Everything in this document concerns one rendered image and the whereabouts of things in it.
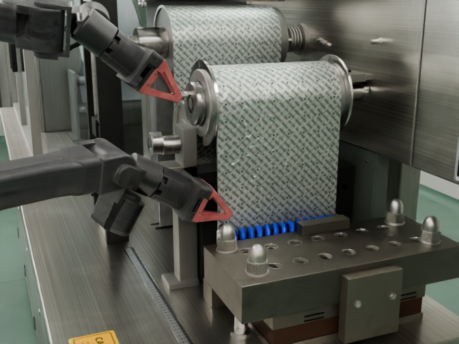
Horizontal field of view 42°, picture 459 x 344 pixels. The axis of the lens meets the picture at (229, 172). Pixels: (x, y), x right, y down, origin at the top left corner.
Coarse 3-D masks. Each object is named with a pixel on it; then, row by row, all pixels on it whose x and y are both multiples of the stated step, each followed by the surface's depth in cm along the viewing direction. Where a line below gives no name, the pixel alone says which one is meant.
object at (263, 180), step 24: (240, 144) 101; (264, 144) 103; (288, 144) 104; (312, 144) 106; (336, 144) 108; (240, 168) 102; (264, 168) 104; (288, 168) 106; (312, 168) 108; (336, 168) 110; (240, 192) 103; (264, 192) 105; (288, 192) 107; (312, 192) 109; (240, 216) 105; (264, 216) 106; (288, 216) 108
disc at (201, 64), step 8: (200, 64) 101; (208, 64) 99; (192, 72) 106; (208, 72) 98; (216, 88) 96; (216, 96) 96; (216, 104) 96; (216, 112) 97; (216, 120) 97; (216, 128) 98; (208, 136) 101; (208, 144) 102
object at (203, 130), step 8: (200, 72) 100; (192, 80) 105; (200, 80) 101; (208, 80) 98; (208, 88) 98; (344, 88) 107; (208, 96) 98; (344, 96) 107; (208, 104) 98; (344, 104) 107; (208, 112) 99; (208, 120) 99; (200, 128) 103; (208, 128) 100; (200, 136) 104
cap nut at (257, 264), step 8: (256, 248) 87; (264, 248) 88; (256, 256) 87; (264, 256) 88; (248, 264) 88; (256, 264) 87; (264, 264) 88; (248, 272) 89; (256, 272) 88; (264, 272) 88
